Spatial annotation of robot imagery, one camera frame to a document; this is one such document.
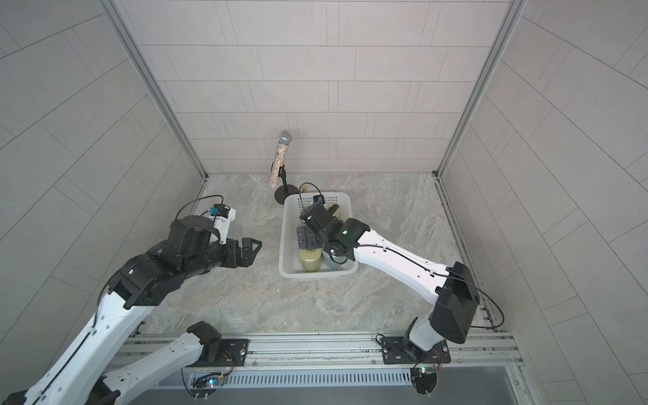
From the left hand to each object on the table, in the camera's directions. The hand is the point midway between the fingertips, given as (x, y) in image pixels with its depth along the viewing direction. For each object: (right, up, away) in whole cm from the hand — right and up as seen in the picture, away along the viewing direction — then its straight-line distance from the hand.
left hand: (255, 242), depth 66 cm
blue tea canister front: (+19, -12, +21) cm, 31 cm away
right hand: (+14, 0, +11) cm, 18 cm away
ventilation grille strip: (+15, -37, +2) cm, 40 cm away
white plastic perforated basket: (+5, -6, +21) cm, 22 cm away
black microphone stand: (-2, +14, +41) cm, 43 cm away
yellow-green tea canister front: (+13, -9, +16) cm, 23 cm away
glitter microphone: (+3, +32, +22) cm, 40 cm away
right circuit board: (+47, -40, +5) cm, 62 cm away
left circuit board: (-11, -36, -1) cm, 38 cm away
